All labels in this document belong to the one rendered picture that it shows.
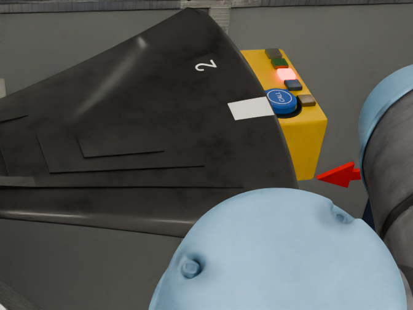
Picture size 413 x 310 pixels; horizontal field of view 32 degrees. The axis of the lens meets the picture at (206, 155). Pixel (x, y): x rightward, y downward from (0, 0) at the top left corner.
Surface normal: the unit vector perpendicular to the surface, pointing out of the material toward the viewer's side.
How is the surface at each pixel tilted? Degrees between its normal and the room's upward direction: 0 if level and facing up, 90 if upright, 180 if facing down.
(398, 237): 68
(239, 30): 90
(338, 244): 17
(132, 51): 12
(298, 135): 90
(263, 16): 90
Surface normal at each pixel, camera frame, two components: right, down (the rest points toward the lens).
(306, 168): 0.25, 0.61
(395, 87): -0.64, -0.64
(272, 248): 0.18, -0.57
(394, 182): -0.83, -0.46
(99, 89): 0.03, -0.69
